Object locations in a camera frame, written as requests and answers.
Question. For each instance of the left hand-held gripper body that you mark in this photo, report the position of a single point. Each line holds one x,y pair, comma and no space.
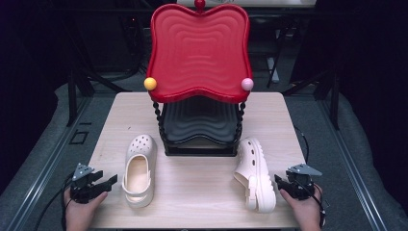
84,189

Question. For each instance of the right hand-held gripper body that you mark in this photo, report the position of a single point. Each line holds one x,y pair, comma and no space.
301,186

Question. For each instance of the cream clog shoe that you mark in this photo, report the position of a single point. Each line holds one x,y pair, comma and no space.
260,179
138,179

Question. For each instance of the red and black shoe rack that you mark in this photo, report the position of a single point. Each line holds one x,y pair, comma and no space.
199,54

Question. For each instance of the person's left hand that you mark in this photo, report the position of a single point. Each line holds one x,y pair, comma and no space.
80,216

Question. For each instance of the person's right hand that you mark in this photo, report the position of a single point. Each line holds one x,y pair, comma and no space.
306,215

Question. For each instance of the black metal stand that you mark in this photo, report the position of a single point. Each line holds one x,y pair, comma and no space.
72,96
334,102

